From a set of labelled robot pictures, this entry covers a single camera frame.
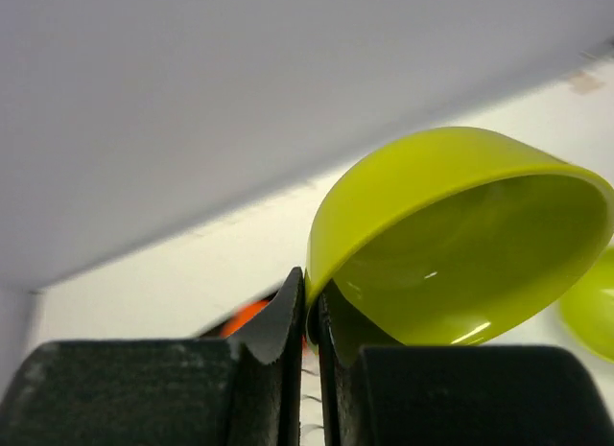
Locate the orange bowl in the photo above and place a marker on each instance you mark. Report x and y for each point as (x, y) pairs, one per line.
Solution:
(241, 317)

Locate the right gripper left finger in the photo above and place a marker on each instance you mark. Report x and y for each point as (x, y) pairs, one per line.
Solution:
(239, 390)

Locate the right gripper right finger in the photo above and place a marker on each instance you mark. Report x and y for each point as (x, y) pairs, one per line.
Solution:
(377, 393)

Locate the green bowl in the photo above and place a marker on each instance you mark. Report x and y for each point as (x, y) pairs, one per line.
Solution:
(453, 236)
(587, 308)

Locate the black wire dish rack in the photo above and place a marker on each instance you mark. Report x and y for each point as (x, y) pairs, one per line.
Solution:
(310, 408)

